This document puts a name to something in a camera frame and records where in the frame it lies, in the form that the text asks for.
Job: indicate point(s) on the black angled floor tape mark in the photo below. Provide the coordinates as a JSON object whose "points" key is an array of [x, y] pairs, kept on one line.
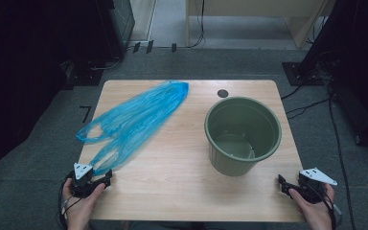
{"points": [[87, 113]]}

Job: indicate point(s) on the dark stand base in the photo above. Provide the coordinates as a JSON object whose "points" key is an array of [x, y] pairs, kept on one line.
{"points": [[83, 75]]}

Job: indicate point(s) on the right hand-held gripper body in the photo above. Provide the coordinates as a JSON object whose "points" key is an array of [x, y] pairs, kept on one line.
{"points": [[313, 188]]}

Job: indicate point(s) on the person's right hand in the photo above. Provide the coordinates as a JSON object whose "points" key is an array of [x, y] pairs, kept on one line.
{"points": [[317, 214]]}

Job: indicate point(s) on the black stand base plate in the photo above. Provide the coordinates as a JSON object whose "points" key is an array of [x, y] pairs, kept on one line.
{"points": [[295, 75]]}

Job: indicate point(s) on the dark round table grommet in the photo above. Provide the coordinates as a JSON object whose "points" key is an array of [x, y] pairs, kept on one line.
{"points": [[223, 93]]}

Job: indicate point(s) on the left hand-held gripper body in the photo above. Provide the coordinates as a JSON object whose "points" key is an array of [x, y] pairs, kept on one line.
{"points": [[81, 185]]}

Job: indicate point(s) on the black cabinet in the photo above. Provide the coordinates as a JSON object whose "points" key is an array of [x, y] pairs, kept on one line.
{"points": [[116, 28]]}

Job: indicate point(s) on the person's left hand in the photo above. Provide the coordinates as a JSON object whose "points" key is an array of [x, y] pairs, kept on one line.
{"points": [[80, 211]]}

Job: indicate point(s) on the light wooden desk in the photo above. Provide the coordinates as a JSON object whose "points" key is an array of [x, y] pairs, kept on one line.
{"points": [[246, 8]]}

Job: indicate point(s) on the green plastic bucket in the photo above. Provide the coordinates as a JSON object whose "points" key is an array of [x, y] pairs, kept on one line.
{"points": [[242, 127]]}

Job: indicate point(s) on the black floor tape strip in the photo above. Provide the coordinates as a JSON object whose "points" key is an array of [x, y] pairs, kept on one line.
{"points": [[173, 48], [149, 46], [136, 47]]}

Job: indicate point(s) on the blue plastic bag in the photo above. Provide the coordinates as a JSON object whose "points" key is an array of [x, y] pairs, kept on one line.
{"points": [[140, 115]]}

